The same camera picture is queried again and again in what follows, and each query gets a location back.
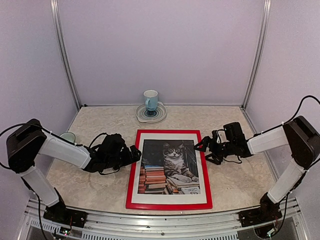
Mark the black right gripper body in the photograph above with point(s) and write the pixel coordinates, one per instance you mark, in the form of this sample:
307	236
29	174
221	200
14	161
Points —
223	150

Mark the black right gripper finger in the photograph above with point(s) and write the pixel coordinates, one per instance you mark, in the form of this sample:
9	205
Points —
203	144
214	159

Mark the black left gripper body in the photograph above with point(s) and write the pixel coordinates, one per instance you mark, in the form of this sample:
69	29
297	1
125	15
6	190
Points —
116	162

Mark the cat photo print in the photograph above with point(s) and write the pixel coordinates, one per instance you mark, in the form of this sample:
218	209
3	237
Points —
168	167

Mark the red wooden picture frame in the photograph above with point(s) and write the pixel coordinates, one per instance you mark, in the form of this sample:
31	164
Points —
168	206

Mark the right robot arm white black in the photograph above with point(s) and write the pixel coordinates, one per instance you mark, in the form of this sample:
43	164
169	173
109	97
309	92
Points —
297	137

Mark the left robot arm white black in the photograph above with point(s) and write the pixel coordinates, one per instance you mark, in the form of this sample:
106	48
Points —
30	139

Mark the small green ceramic bowl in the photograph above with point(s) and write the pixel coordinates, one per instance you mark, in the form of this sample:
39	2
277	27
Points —
69	136

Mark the striped ceramic plate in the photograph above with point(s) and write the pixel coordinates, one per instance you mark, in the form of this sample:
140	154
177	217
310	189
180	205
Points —
151	117

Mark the light blue ceramic mug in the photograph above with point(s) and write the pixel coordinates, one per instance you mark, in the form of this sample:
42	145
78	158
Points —
151	100

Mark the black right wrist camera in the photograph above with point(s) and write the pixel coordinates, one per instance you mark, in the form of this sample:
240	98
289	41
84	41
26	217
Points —
233	133

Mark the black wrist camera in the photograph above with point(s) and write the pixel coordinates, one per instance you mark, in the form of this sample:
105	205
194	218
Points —
111	145
233	133

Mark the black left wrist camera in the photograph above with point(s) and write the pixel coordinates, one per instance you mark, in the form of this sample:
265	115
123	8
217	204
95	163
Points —
111	145

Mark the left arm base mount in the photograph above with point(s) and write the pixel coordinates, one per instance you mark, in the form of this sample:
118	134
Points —
67	216

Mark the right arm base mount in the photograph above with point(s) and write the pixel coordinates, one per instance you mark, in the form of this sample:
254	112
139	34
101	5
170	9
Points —
266	212

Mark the aluminium front rail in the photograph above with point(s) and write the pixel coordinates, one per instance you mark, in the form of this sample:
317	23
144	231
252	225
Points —
103	225

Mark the right aluminium corner post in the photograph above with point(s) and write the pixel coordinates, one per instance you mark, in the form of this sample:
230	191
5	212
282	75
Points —
258	53

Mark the aluminium corner post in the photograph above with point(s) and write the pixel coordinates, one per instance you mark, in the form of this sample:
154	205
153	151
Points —
63	53
258	53

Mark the left aluminium corner post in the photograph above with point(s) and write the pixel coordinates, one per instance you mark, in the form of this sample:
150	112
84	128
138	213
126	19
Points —
63	53

